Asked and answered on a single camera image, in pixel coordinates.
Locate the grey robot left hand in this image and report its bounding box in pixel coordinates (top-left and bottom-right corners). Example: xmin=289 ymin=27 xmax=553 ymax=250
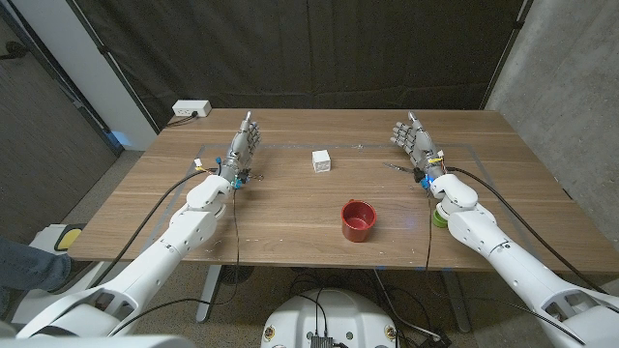
xmin=220 ymin=110 xmax=262 ymax=188

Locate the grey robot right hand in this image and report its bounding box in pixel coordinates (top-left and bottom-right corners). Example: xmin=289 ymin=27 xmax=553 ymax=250
xmin=390 ymin=111 xmax=447 ymax=183

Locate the red-handled table knife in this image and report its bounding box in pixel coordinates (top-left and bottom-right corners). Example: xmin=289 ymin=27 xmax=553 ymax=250
xmin=383 ymin=161 xmax=418 ymax=176

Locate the white block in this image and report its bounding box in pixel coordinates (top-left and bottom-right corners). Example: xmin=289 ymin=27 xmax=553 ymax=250
xmin=311 ymin=149 xmax=333 ymax=174

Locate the white power strip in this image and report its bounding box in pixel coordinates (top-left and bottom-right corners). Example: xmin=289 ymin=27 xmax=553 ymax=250
xmin=171 ymin=99 xmax=213 ymax=119

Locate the red cup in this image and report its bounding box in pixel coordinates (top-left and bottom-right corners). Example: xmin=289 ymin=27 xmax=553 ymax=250
xmin=340 ymin=198 xmax=378 ymax=244

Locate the black backdrop curtain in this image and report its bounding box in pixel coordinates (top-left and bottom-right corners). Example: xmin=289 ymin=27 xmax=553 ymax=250
xmin=65 ymin=0 xmax=536 ymax=132

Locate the black backdrop stand pole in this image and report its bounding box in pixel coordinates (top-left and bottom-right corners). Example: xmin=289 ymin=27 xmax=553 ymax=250
xmin=65 ymin=0 xmax=162 ymax=135
xmin=479 ymin=0 xmax=535 ymax=111

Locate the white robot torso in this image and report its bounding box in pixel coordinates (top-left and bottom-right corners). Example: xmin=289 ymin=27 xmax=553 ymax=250
xmin=260 ymin=288 xmax=400 ymax=348

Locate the yellow foot pedal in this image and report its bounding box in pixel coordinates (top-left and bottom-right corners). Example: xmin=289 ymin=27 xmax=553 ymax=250
xmin=53 ymin=225 xmax=84 ymax=253

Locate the black power adapter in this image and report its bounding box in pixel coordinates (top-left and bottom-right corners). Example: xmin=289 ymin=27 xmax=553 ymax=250
xmin=419 ymin=331 xmax=454 ymax=348

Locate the white floor platform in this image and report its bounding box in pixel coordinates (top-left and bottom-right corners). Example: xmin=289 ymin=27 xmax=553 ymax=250
xmin=9 ymin=222 xmax=115 ymax=326

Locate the person leg in jeans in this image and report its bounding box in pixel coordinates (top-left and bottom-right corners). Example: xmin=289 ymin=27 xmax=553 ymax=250
xmin=0 ymin=235 xmax=74 ymax=294

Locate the black power strip cord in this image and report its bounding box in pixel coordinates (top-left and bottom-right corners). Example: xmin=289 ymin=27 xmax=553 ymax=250
xmin=165 ymin=111 xmax=200 ymax=129

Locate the thin black left wrist cable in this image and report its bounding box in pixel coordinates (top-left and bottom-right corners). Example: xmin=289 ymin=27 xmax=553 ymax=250
xmin=109 ymin=186 xmax=242 ymax=335

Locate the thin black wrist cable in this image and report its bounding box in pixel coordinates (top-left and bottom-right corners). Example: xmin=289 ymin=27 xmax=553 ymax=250
xmin=109 ymin=186 xmax=242 ymax=335
xmin=424 ymin=189 xmax=587 ymax=346

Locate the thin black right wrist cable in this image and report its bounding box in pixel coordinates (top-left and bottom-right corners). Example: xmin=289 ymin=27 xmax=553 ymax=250
xmin=424 ymin=189 xmax=587 ymax=346

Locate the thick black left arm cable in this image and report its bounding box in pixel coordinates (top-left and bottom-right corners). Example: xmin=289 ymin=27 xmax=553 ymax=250
xmin=90 ymin=166 xmax=219 ymax=290

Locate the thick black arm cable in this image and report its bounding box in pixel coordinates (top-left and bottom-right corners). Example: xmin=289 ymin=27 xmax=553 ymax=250
xmin=444 ymin=165 xmax=609 ymax=296
xmin=90 ymin=166 xmax=219 ymax=290

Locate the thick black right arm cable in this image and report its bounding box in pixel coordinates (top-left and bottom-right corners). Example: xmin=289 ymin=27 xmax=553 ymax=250
xmin=444 ymin=165 xmax=609 ymax=296

